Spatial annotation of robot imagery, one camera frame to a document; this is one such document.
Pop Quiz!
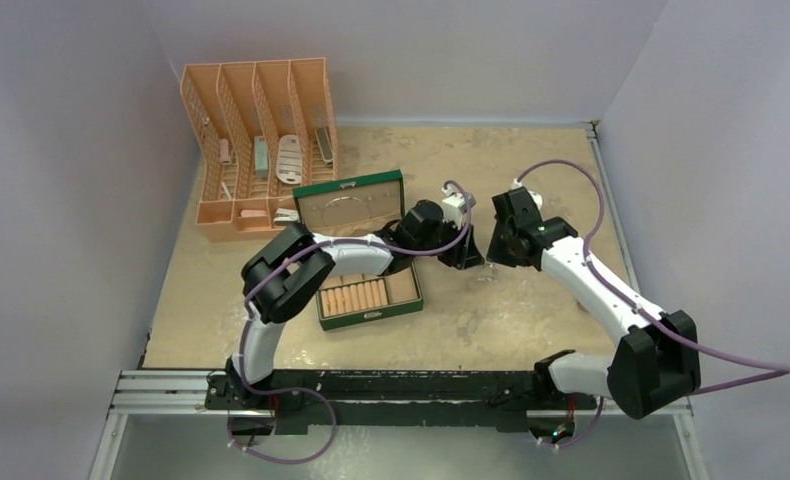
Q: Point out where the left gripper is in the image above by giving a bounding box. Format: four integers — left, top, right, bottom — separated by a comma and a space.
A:
412, 215, 482, 269

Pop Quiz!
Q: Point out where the green jewelry box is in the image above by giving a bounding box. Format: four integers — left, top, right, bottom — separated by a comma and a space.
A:
293, 170, 425, 331

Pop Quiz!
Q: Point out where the silver bead bracelet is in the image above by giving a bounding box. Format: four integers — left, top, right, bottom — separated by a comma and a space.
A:
318, 195, 370, 230

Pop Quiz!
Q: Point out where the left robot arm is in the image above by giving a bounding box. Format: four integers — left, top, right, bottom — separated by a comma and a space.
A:
226, 200, 484, 409

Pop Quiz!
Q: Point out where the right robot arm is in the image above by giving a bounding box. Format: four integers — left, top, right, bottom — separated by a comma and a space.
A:
487, 187, 701, 419

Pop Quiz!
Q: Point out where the white clip in front tray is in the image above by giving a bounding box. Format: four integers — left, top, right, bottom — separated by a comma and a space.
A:
273, 208, 300, 224

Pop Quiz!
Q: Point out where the grey flat item in rack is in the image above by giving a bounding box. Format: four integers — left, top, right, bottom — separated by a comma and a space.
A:
315, 127, 335, 165

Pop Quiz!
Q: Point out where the green grey item in rack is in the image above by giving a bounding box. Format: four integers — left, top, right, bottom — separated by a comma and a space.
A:
253, 135, 270, 181

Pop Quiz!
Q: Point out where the orange file organizer rack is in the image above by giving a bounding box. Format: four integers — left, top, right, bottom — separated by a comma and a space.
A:
180, 58, 339, 242

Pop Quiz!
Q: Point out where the white stick in rack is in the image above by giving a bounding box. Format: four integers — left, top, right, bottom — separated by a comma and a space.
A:
220, 181, 233, 200

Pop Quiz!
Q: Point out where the pink item in rack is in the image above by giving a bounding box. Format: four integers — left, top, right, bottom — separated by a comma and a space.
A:
219, 138, 233, 165

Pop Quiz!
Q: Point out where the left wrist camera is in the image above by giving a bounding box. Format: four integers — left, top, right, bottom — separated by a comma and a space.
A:
441, 185, 476, 228

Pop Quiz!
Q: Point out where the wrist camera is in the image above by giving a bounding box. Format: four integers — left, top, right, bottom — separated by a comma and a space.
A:
510, 178, 543, 211
441, 185, 476, 228

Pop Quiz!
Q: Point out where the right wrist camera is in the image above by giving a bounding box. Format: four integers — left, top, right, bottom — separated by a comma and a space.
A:
510, 178, 543, 211

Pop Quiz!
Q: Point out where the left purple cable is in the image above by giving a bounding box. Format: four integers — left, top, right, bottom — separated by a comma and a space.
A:
239, 180, 474, 399

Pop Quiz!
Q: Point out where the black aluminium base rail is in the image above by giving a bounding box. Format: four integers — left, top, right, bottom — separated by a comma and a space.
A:
110, 367, 693, 439

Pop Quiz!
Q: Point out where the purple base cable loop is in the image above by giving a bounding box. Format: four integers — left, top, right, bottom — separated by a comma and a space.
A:
227, 387, 340, 466

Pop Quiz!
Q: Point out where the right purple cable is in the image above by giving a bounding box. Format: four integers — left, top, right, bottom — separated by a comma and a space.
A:
517, 159, 790, 399

